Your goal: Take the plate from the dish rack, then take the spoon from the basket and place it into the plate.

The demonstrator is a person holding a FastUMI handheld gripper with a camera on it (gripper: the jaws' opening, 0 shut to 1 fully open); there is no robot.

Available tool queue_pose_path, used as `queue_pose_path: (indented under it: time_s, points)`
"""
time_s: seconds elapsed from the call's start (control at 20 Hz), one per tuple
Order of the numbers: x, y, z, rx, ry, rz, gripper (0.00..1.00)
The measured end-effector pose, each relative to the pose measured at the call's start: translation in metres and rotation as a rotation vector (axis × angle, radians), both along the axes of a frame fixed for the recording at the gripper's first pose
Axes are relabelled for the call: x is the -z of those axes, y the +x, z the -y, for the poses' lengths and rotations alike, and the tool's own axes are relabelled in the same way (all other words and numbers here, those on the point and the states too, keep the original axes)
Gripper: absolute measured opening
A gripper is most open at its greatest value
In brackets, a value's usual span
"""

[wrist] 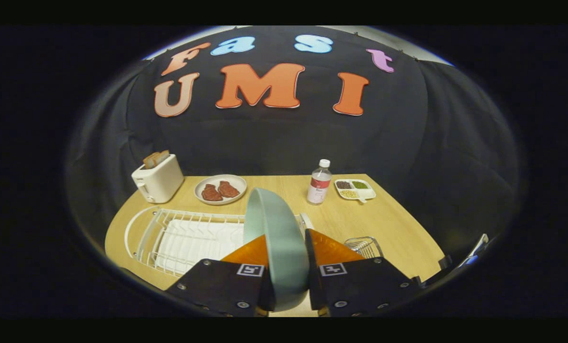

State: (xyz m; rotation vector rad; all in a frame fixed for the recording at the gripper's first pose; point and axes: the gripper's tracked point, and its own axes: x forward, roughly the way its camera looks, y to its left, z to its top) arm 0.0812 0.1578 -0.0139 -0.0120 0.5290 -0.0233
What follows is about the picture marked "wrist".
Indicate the beige plate with meat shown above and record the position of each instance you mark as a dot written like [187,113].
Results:
[219,202]

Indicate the white and blue object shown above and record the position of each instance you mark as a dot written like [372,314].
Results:
[474,251]

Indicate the white divided bean tray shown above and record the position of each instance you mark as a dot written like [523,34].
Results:
[367,193]

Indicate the clear plastic bottle red label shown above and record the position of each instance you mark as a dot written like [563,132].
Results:
[319,186]

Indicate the white toaster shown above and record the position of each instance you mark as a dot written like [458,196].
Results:
[160,183]

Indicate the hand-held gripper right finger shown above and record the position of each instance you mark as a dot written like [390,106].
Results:
[360,286]

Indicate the red meat piece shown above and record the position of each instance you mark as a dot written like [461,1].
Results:
[228,189]
[211,193]

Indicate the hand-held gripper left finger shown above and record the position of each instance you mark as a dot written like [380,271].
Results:
[217,286]

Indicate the light green plate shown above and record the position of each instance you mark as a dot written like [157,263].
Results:
[279,247]

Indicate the brown toast slice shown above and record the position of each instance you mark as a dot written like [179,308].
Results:
[150,160]
[163,156]

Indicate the black backdrop cloth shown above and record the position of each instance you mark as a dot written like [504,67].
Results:
[284,143]

